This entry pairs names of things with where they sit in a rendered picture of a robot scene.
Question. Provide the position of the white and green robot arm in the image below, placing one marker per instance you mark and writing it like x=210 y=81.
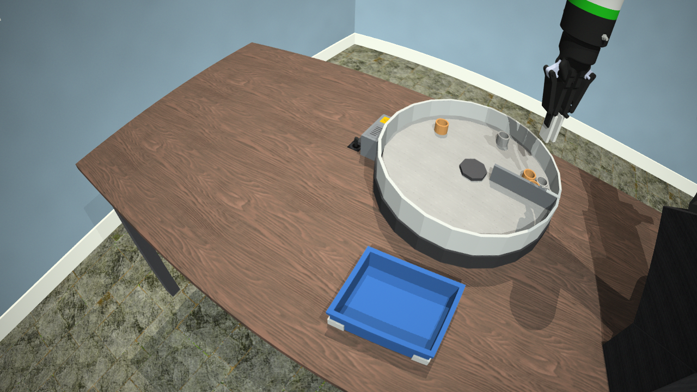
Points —
x=591 y=22

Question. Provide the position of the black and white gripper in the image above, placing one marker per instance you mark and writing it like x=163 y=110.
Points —
x=566 y=82

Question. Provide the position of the blue plastic crate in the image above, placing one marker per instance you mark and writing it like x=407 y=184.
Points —
x=396 y=304

